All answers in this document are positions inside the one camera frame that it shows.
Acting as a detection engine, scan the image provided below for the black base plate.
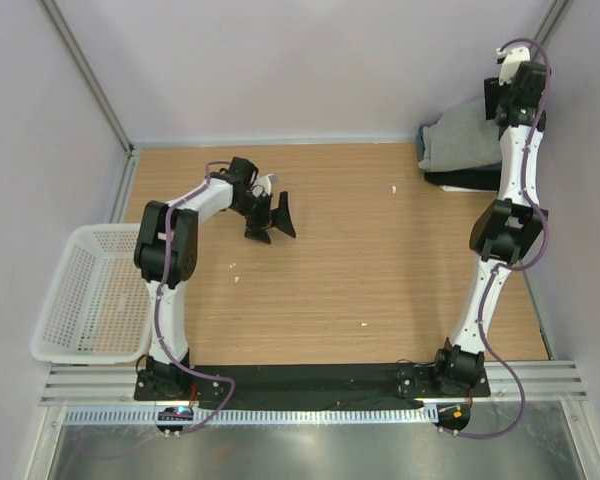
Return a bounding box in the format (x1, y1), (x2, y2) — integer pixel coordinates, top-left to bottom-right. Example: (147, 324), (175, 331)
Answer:
(133, 359), (490, 413)

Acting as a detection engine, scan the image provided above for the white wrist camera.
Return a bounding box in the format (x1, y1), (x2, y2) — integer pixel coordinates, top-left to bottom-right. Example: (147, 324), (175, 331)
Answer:
(495, 45), (530, 86)
(251, 174), (278, 197)

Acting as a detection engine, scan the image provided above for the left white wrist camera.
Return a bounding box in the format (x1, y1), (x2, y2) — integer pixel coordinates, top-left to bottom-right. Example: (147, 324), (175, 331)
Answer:
(251, 174), (278, 197)

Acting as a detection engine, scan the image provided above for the aluminium rail frame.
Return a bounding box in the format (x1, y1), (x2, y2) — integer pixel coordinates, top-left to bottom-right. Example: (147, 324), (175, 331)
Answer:
(41, 360), (587, 405)

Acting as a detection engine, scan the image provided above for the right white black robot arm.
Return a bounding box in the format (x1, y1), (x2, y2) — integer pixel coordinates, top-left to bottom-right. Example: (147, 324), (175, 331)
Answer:
(430, 60), (549, 396)

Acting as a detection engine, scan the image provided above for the folded white t shirt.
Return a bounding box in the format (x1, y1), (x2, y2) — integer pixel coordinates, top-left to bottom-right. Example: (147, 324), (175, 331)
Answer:
(439, 185), (467, 193)

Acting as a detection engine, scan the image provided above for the folded black t shirt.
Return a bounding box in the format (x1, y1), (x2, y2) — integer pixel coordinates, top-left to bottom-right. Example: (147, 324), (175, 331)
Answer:
(424, 166), (501, 192)

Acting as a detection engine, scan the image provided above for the slotted cable duct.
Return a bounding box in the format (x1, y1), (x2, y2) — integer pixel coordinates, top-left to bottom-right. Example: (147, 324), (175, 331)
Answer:
(64, 405), (438, 427)

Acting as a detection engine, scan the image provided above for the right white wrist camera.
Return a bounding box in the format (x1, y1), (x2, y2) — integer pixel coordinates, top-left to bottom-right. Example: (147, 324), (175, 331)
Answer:
(495, 45), (530, 86)

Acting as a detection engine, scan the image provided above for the left aluminium corner post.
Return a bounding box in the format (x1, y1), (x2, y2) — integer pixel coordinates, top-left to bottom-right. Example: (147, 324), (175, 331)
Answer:
(38, 0), (134, 153)

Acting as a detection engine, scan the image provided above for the white plastic basket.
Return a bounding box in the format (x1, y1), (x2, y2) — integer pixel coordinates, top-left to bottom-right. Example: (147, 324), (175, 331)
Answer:
(30, 223), (151, 365)

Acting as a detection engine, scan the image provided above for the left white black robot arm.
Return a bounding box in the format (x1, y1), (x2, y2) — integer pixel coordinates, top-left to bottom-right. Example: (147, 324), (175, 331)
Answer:
(134, 157), (296, 400)

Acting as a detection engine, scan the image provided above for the right aluminium corner post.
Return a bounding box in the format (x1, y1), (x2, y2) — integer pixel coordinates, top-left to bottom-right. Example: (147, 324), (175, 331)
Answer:
(532, 0), (574, 46)

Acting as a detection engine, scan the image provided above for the folded blue grey t shirt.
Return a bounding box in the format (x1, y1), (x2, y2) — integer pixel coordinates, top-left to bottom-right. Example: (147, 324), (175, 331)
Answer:
(416, 124), (430, 163)

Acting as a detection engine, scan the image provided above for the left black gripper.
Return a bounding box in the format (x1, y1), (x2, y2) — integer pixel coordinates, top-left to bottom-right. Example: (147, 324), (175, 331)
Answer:
(231, 192), (296, 245)

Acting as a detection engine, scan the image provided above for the aluminium corner post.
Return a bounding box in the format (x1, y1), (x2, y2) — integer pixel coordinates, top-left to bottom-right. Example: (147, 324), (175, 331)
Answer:
(38, 0), (134, 153)
(532, 0), (574, 46)

